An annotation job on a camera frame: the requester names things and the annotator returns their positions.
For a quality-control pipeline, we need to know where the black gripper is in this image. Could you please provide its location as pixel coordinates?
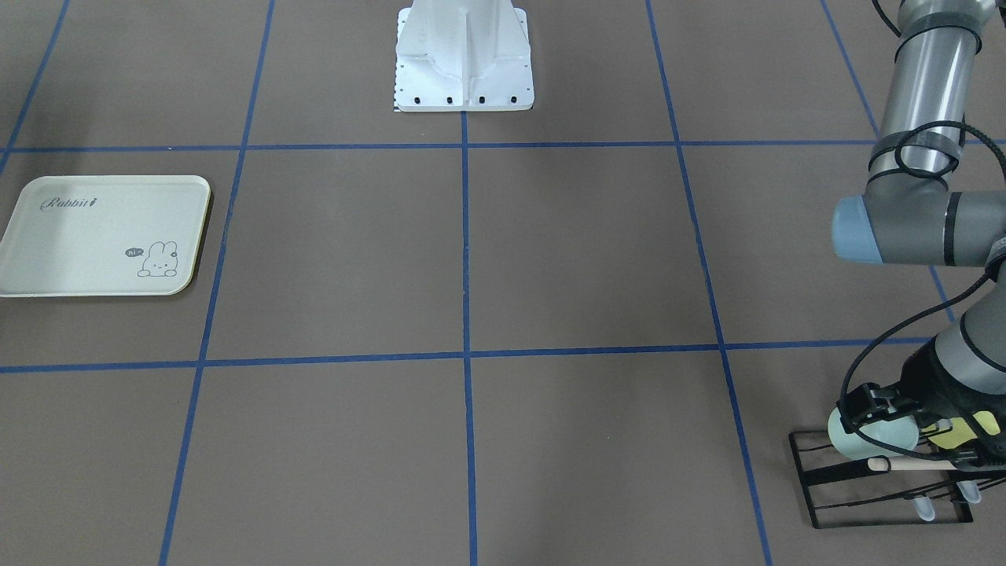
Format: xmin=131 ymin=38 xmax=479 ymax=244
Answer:
xmin=837 ymin=338 xmax=993 ymax=458

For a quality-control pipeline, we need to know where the light green plastic cup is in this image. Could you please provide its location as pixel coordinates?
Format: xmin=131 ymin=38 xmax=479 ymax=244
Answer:
xmin=827 ymin=408 xmax=920 ymax=460

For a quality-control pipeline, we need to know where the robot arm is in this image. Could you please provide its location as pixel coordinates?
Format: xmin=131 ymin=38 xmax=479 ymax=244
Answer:
xmin=832 ymin=1 xmax=1004 ymax=469

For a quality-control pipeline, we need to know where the yellow plastic cup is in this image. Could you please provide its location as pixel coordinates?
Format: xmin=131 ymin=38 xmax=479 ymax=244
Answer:
xmin=921 ymin=410 xmax=1002 ymax=452

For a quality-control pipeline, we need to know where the cream rabbit print tray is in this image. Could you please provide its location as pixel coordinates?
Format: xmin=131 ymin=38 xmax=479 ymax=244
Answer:
xmin=1 ymin=175 xmax=211 ymax=298

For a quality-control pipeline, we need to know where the black wire cup rack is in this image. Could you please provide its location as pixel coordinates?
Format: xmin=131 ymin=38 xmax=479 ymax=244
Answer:
xmin=788 ymin=430 xmax=1004 ymax=530

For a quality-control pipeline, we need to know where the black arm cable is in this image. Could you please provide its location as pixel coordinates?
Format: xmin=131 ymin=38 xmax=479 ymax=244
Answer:
xmin=839 ymin=0 xmax=1006 ymax=410

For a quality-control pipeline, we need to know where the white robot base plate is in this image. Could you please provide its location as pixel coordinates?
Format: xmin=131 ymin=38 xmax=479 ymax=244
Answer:
xmin=393 ymin=1 xmax=535 ymax=112

